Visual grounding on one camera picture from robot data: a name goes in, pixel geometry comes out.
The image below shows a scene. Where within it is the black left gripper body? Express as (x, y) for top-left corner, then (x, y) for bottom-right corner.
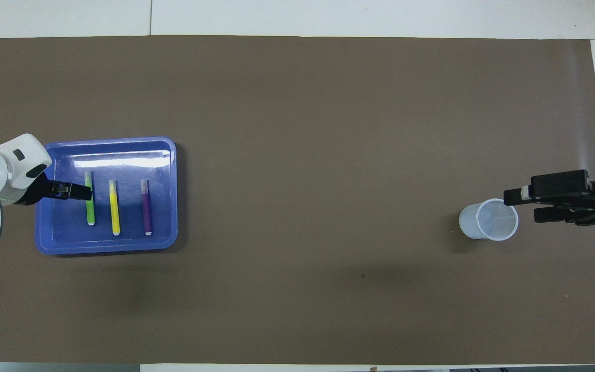
(19, 173), (55, 206)

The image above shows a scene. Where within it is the green marker pen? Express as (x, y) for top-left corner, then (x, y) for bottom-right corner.
(84, 171), (96, 226)

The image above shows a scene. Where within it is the yellow marker pen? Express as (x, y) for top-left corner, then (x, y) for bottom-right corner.
(108, 179), (121, 236)

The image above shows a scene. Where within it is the purple marker pen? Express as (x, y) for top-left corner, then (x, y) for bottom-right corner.
(140, 179), (153, 236)

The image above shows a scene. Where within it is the blue plastic tray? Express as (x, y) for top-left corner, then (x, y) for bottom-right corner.
(35, 136), (178, 256)

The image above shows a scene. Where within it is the translucent plastic cup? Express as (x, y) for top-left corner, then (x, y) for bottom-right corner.
(459, 198), (519, 241)

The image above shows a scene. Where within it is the brown table mat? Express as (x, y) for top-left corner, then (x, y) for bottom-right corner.
(0, 35), (595, 365)

